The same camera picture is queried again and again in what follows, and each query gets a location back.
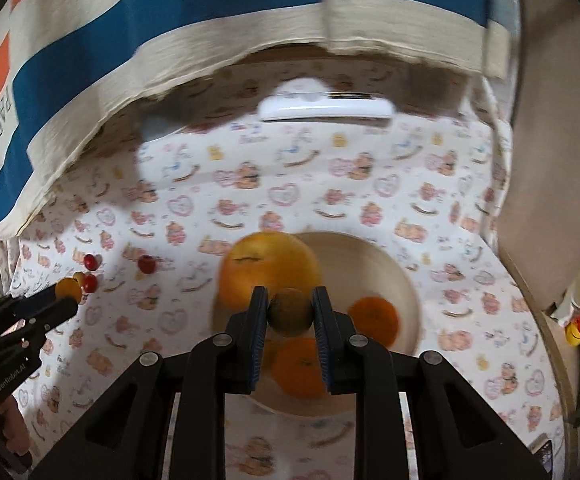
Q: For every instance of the striped hanging cloth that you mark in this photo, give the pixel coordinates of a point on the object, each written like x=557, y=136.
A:
x=220, y=10

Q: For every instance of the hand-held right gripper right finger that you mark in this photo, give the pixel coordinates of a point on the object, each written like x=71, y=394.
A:
x=322, y=350

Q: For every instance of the person's left hand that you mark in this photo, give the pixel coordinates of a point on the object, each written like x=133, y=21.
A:
x=15, y=425

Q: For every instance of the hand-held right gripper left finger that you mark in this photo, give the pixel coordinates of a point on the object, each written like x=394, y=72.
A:
x=258, y=350

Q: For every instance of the small tan round fruit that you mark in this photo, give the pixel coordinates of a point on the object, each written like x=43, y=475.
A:
x=291, y=312

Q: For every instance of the white remote control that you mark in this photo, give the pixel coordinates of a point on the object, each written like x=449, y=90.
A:
x=320, y=107

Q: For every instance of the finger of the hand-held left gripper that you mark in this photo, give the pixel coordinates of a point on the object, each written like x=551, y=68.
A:
x=15, y=307
x=52, y=315

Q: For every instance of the black phone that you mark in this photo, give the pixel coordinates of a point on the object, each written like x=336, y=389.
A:
x=543, y=457

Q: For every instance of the beige plate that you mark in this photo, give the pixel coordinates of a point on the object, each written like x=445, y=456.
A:
x=369, y=270

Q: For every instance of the mandarin orange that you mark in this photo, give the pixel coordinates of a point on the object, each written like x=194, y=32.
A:
x=297, y=370
x=374, y=317

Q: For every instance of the wooden shelf unit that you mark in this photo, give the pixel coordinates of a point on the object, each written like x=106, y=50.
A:
x=554, y=160

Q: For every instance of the large yellow-red apple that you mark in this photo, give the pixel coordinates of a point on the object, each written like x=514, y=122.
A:
x=270, y=270

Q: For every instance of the red cherry tomato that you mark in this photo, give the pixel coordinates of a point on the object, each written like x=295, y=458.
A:
x=90, y=283
x=146, y=264
x=90, y=261

